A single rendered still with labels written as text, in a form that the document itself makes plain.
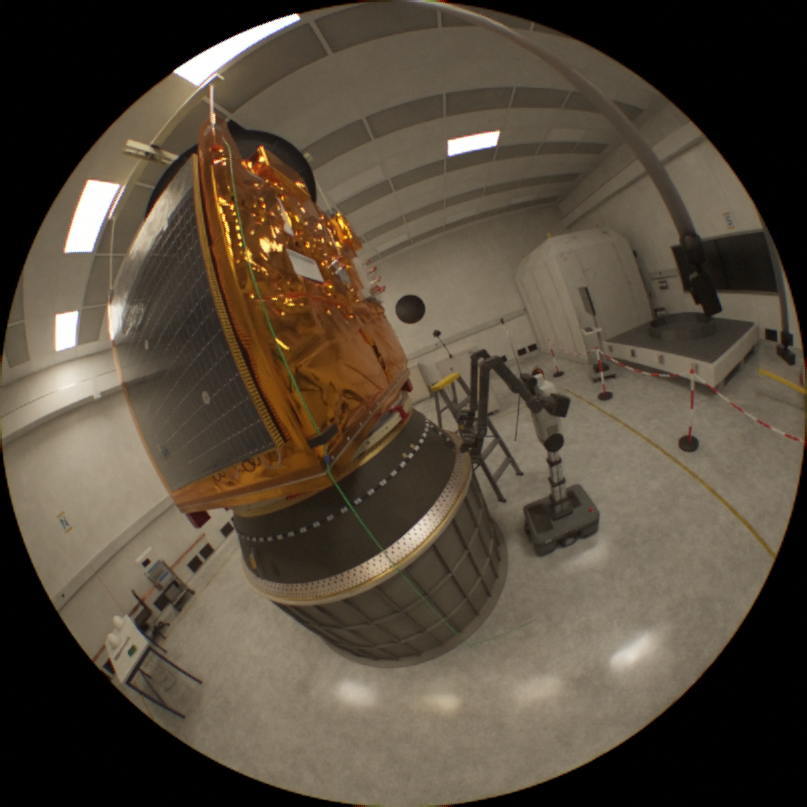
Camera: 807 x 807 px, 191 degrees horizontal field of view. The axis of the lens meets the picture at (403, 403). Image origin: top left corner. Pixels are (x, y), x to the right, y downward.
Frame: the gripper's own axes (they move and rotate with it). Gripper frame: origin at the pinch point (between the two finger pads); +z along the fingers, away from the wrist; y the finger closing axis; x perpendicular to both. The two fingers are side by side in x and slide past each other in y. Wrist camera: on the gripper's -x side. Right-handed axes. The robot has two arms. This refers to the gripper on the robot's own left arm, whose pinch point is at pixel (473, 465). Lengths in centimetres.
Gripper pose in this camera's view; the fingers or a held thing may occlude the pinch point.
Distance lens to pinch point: 158.2
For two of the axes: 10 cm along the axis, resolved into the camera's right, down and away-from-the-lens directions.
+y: -1.6, 3.0, -9.4
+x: 9.8, 1.4, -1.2
